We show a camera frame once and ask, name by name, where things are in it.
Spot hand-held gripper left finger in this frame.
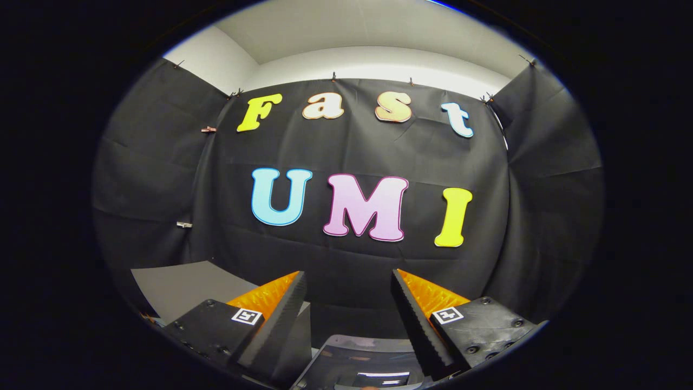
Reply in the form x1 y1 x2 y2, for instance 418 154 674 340
162 270 309 380

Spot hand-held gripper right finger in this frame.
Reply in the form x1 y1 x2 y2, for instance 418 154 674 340
391 269 548 380

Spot dark transparent washing machine lid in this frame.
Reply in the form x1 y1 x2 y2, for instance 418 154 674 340
292 334 428 390

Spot row of small dark clips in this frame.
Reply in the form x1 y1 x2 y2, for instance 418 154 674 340
172 54 537 105

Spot grey box cabinet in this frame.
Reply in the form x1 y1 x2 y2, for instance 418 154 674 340
131 261 313 382

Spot black backdrop cloth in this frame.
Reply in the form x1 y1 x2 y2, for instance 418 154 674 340
91 57 606 336

